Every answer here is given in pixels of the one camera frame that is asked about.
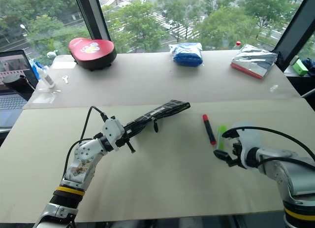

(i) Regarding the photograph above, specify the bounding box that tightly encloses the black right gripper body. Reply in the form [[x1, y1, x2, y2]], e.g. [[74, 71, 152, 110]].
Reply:
[[231, 138, 245, 167]]

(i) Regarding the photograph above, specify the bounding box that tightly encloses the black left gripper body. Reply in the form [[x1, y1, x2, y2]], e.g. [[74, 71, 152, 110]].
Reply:
[[115, 131, 131, 148]]

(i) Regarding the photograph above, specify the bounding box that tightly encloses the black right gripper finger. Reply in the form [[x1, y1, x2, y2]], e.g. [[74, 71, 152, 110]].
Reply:
[[221, 128, 240, 140], [213, 150, 237, 167]]

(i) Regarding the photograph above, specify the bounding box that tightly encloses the black umbrella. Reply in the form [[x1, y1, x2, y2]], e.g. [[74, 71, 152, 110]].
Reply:
[[123, 98, 191, 140]]

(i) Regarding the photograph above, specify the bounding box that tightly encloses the green highlighter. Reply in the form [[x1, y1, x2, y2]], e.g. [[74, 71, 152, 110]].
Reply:
[[217, 125, 228, 151]]

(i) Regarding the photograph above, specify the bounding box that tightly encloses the red marker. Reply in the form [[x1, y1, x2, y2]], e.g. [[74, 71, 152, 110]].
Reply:
[[202, 114, 217, 146]]

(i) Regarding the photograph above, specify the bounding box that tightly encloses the grey and red packaged cloth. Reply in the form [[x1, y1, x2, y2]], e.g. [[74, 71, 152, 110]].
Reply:
[[230, 43, 279, 80]]

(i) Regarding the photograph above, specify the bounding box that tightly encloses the clear plastic sleeve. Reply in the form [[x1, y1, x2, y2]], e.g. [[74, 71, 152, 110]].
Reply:
[[31, 88, 62, 105]]

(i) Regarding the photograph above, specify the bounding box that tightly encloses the blue cloth in plastic bag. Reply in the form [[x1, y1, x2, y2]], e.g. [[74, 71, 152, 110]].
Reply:
[[168, 42, 204, 67]]

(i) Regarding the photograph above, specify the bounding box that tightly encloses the red heart-shaped box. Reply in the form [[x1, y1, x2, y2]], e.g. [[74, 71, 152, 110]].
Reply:
[[68, 37, 117, 72]]

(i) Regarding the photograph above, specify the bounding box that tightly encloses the green box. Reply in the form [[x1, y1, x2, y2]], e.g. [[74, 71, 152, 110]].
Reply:
[[289, 55, 310, 77]]

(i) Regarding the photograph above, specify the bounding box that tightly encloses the small white bottle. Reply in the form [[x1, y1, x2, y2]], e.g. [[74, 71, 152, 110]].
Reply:
[[31, 60, 56, 89]]

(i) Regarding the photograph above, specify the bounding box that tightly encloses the dark blue cloth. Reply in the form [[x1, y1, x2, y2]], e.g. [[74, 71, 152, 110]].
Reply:
[[301, 57, 315, 76]]

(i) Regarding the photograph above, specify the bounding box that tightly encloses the open laptop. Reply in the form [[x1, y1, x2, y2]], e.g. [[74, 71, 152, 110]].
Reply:
[[0, 49, 39, 129]]

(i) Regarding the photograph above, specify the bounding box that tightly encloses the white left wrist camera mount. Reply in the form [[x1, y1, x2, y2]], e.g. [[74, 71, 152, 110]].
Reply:
[[101, 117, 126, 151]]

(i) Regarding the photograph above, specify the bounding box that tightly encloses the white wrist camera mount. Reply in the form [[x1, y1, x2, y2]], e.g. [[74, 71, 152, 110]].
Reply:
[[101, 117, 126, 151], [231, 122, 263, 170]]

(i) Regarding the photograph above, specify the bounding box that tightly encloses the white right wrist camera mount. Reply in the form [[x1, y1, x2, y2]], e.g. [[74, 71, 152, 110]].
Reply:
[[231, 122, 263, 170]]

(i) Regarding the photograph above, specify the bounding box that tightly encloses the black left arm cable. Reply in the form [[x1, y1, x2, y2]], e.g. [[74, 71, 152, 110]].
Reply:
[[63, 105, 109, 179]]

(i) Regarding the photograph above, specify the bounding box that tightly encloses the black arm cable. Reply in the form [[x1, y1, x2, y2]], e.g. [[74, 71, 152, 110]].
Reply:
[[63, 105, 109, 179], [235, 126, 315, 172]]

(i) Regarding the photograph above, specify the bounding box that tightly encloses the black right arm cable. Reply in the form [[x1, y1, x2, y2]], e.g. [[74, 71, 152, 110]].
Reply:
[[235, 126, 315, 172]]

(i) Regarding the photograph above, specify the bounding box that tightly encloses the black window frame post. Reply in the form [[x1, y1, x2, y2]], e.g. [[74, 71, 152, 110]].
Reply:
[[72, 0, 111, 41], [272, 0, 315, 72]]

